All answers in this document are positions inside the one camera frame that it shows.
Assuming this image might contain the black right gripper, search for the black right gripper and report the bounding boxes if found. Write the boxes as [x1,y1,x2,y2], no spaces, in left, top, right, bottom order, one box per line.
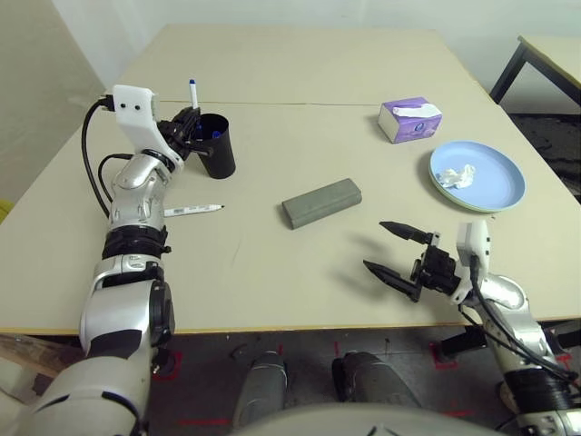
[362,221,460,304]

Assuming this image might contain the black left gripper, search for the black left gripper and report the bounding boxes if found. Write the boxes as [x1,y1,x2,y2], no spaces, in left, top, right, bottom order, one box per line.
[158,106,213,158]

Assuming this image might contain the white marker blue cap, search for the white marker blue cap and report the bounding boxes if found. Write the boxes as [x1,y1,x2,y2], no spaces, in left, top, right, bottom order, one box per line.
[187,78,203,137]

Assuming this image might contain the grey glasses case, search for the grey glasses case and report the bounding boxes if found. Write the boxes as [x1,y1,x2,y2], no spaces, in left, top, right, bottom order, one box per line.
[281,177,363,232]

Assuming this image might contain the white tissue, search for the white tissue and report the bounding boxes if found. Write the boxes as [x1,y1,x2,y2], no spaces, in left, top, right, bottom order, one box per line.
[435,164,477,190]

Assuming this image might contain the blue plate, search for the blue plate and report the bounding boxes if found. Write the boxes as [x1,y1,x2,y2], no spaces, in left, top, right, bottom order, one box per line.
[428,140,527,214]

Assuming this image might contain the black plastic cup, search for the black plastic cup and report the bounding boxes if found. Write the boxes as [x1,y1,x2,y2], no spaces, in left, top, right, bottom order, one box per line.
[190,113,237,181]

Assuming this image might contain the green plate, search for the green plate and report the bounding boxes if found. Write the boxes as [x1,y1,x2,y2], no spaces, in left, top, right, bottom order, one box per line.
[428,170,500,215]

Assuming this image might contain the white marker black cap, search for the white marker black cap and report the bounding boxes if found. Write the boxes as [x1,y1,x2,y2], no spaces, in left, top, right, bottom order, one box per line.
[162,203,227,219]

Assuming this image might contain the grey right robot foot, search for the grey right robot foot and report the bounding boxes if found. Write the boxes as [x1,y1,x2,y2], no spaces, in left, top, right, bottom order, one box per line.
[331,352,421,408]

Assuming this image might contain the grey robot foot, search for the grey robot foot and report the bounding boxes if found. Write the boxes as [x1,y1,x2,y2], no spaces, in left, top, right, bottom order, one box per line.
[233,352,287,428]
[331,352,421,408]

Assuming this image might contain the purple tissue box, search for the purple tissue box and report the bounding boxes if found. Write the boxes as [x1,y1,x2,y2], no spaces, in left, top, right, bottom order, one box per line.
[377,95,444,145]

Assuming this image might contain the grey robot torso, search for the grey robot torso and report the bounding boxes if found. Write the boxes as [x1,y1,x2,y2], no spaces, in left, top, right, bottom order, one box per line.
[231,403,500,436]

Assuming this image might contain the grey left robot foot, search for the grey left robot foot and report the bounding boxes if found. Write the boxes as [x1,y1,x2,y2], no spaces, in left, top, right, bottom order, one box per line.
[233,352,287,428]

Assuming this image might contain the beige side table black legs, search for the beige side table black legs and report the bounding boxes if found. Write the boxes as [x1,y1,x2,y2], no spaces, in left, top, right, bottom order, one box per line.
[488,35,581,114]

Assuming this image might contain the wooden plank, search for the wooden plank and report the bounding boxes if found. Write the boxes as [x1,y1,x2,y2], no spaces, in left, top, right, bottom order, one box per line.
[0,333,83,378]

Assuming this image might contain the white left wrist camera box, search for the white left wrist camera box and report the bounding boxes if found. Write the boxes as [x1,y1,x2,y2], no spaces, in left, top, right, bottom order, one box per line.
[111,84,185,173]

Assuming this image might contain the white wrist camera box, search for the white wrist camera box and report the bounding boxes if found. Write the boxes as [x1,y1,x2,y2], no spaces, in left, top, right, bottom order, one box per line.
[455,221,492,304]
[111,84,185,173]

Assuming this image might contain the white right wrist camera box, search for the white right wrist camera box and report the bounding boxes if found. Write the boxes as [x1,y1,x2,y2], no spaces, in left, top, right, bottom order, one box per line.
[455,221,492,304]

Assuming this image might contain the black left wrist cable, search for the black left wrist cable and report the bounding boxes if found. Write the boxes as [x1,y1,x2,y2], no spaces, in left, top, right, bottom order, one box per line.
[81,93,137,219]

